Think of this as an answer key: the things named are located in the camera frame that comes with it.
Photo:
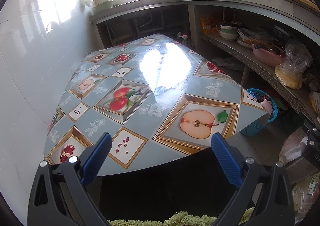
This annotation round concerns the green basin on counter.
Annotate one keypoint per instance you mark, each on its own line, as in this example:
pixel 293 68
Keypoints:
pixel 103 6

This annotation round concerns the white sack on floor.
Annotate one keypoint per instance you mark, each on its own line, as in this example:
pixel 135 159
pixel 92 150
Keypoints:
pixel 293 146

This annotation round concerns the perforated metal shelf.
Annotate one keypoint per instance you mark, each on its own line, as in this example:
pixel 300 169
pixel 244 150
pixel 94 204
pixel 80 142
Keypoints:
pixel 298 99

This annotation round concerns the stack of plates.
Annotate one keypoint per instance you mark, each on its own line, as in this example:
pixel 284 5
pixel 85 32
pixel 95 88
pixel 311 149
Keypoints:
pixel 247 36

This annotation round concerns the bag of yellow grain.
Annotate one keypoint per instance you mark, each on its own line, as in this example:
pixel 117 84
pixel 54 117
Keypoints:
pixel 297 60

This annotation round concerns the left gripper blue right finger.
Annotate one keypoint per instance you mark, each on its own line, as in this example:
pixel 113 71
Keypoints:
pixel 229 164

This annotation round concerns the white rag on floor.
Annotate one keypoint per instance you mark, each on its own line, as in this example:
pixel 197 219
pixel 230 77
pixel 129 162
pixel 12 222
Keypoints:
pixel 230 63

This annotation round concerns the fruit pattern tablecloth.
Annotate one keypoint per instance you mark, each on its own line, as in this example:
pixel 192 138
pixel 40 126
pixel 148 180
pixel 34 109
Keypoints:
pixel 158 99

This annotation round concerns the pink plastic basin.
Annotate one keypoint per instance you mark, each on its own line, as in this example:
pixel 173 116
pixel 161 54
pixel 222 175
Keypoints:
pixel 266 56

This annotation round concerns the stack of white bowls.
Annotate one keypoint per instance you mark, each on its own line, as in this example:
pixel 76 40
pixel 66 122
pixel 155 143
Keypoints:
pixel 229 31

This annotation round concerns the green fuzzy garment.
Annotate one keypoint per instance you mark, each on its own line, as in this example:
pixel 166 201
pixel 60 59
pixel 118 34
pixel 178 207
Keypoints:
pixel 181 218

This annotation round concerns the cooking oil bottle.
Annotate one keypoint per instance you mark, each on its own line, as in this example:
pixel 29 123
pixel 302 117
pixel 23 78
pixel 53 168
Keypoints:
pixel 184 39

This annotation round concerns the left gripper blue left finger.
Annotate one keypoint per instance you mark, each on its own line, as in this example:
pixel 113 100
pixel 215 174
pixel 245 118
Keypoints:
pixel 93 158

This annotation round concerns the pink sponge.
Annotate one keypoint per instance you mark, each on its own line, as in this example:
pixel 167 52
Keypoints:
pixel 267 105

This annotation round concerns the orange snack packet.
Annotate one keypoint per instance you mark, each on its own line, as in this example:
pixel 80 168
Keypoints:
pixel 207 25

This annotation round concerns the blue plastic trash basket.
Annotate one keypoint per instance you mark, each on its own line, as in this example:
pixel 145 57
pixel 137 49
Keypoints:
pixel 252 116

